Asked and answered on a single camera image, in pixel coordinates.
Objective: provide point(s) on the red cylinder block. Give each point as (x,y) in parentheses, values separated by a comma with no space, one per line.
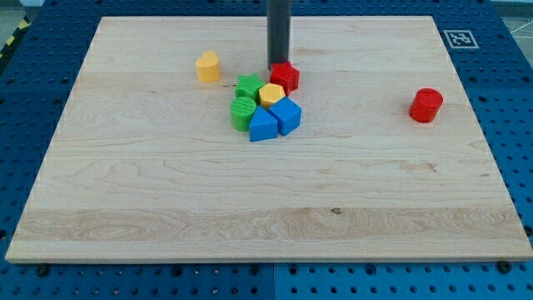
(425,105)

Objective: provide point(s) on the blue triangle block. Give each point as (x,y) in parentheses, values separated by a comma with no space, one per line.
(263,126)

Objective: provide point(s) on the green star block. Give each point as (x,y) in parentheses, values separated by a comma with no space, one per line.
(248,86)

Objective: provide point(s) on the red star block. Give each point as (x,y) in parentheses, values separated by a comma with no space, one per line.
(285,75)

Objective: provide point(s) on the yellow pentagon block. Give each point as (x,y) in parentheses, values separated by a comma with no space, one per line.
(270,94)

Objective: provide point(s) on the green cylinder block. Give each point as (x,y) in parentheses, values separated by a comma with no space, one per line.
(242,110)

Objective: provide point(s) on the blue cube block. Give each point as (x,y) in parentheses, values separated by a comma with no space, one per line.
(288,115)

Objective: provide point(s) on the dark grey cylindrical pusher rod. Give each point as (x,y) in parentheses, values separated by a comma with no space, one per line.
(278,21)

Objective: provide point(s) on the wooden board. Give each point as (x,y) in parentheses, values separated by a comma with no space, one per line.
(145,166)

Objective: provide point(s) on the white fiducial marker tag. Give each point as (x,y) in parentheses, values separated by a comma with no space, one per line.
(460,39)

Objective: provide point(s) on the yellow heart block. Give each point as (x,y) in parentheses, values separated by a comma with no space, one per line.
(208,67)

